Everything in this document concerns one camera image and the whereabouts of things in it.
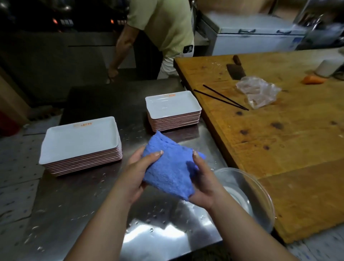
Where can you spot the white cup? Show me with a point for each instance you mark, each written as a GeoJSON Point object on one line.
{"type": "Point", "coordinates": [328, 67]}

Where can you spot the metal utensil rack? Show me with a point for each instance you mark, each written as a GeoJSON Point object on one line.
{"type": "Point", "coordinates": [319, 29]}

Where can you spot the person's right forearm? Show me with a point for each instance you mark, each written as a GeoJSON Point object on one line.
{"type": "Point", "coordinates": [247, 234]}

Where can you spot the person's left hand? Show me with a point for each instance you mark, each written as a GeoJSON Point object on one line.
{"type": "Point", "coordinates": [131, 180]}

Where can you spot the beige side counter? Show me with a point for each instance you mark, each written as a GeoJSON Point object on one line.
{"type": "Point", "coordinates": [201, 40]}

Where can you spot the loose light floor tile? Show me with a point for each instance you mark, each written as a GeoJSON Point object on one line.
{"type": "Point", "coordinates": [40, 126]}

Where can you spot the orange carrot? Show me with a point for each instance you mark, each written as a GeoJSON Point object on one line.
{"type": "Point", "coordinates": [314, 79]}

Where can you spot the white chest freezer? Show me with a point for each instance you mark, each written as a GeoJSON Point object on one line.
{"type": "Point", "coordinates": [250, 40]}

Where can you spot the wooden table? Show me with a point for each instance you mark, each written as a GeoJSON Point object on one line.
{"type": "Point", "coordinates": [295, 134]}

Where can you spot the crumpled clear plastic bag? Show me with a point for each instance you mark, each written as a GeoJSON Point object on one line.
{"type": "Point", "coordinates": [258, 92]}

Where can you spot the person's right hand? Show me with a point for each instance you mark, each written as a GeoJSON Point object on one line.
{"type": "Point", "coordinates": [209, 188]}

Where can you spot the person's left forearm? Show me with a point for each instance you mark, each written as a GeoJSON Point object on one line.
{"type": "Point", "coordinates": [99, 231]}

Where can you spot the grey brick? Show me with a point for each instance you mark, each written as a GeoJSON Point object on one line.
{"type": "Point", "coordinates": [40, 112]}

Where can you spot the steel work table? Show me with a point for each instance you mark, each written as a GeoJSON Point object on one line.
{"type": "Point", "coordinates": [80, 193]}

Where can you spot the clear glass bowl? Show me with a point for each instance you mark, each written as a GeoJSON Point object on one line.
{"type": "Point", "coordinates": [255, 193]}

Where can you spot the stack of white plates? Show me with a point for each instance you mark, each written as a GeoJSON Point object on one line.
{"type": "Point", "coordinates": [172, 103]}
{"type": "Point", "coordinates": [78, 139]}

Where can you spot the black smartphone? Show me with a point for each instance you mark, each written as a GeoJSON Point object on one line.
{"type": "Point", "coordinates": [188, 49]}

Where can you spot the stainless steel cabinet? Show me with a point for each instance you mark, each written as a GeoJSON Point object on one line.
{"type": "Point", "coordinates": [53, 67]}

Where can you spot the blue cloth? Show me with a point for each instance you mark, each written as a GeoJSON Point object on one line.
{"type": "Point", "coordinates": [172, 166]}

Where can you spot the black induction cooker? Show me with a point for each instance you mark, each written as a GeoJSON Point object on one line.
{"type": "Point", "coordinates": [118, 22]}
{"type": "Point", "coordinates": [64, 22]}

